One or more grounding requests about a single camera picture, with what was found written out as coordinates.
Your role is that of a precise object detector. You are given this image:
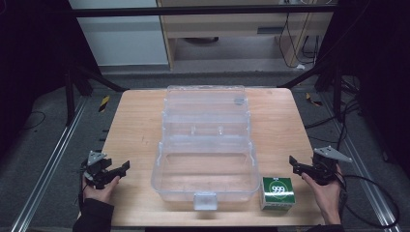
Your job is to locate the person's right hand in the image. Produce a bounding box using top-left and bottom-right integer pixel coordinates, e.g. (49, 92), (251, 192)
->
(301, 163), (343, 226)

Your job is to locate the person's left hand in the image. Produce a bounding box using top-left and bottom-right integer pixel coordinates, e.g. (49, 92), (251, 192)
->
(81, 175), (122, 205)

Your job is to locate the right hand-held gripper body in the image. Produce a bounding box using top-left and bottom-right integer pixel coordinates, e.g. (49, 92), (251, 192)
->
(308, 145), (353, 187)

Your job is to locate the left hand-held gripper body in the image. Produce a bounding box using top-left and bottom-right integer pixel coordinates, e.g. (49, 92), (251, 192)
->
(81, 150), (114, 190)

